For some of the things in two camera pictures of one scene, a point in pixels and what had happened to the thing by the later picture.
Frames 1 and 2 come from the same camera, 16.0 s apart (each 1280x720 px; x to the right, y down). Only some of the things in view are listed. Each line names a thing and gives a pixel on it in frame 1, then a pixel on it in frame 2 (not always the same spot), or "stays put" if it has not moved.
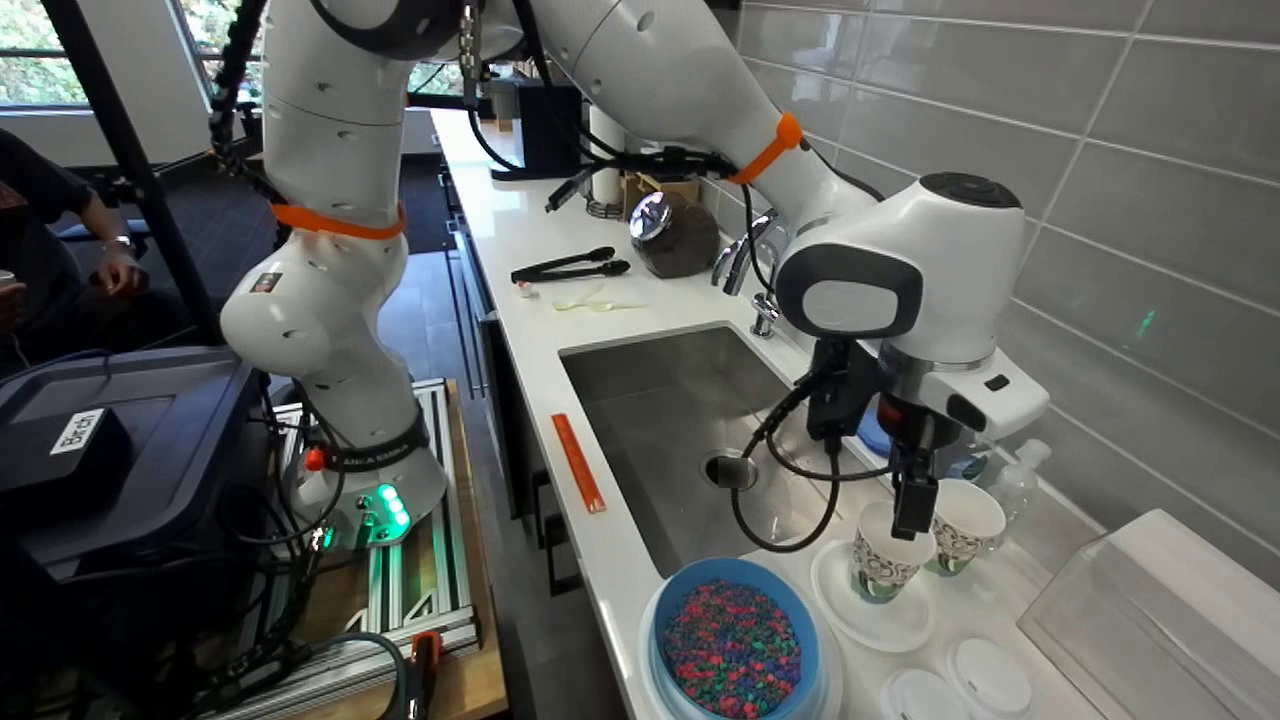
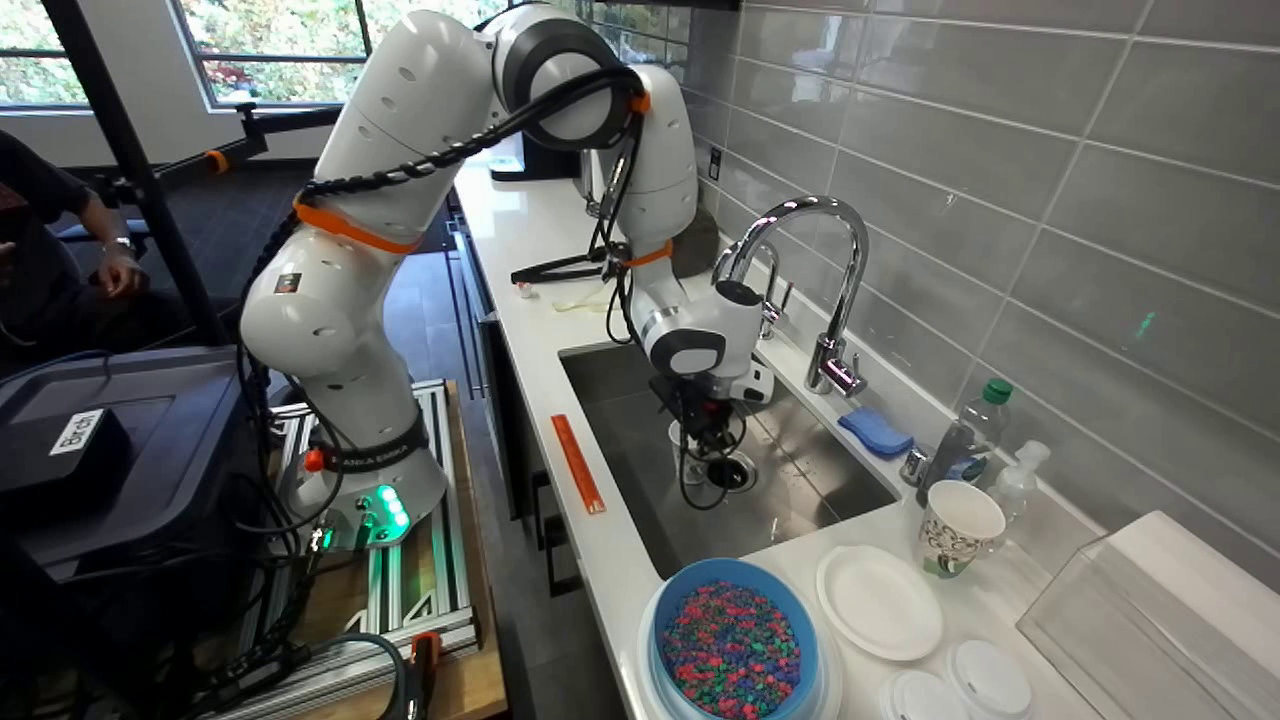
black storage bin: [137, 470] stays put
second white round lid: [929, 692] stays put
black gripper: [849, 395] to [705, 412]
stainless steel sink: [714, 449] stays put
